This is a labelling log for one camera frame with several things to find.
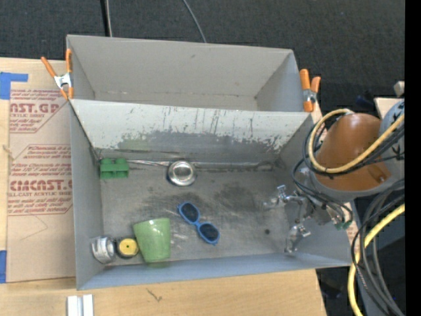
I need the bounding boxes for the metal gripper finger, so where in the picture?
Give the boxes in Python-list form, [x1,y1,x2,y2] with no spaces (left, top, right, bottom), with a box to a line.
[262,184,307,211]
[284,224,312,255]

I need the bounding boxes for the grey metal bin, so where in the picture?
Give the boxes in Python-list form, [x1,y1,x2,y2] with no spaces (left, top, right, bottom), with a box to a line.
[65,34,353,291]

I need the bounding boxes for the blue sunglasses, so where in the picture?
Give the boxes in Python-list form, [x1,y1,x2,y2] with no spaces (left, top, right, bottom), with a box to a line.
[177,201,221,246]

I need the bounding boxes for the clear glass dome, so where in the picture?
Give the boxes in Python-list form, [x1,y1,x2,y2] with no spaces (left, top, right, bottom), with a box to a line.
[166,159,197,188]

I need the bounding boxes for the green cup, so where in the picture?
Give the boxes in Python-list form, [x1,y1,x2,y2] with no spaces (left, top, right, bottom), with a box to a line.
[132,217,172,264]

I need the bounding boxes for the yellow and black round disc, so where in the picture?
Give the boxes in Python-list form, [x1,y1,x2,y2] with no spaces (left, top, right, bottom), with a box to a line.
[116,237,140,259]

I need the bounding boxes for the green toy brick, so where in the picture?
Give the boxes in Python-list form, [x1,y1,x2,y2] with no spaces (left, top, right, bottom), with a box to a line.
[99,157,130,180]

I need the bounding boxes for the silver metal cylinder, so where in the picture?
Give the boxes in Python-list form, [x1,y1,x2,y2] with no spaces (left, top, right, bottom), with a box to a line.
[90,235,117,265]

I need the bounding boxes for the brown cardboard board red print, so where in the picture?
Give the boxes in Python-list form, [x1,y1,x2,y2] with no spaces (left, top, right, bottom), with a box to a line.
[0,57,78,284]

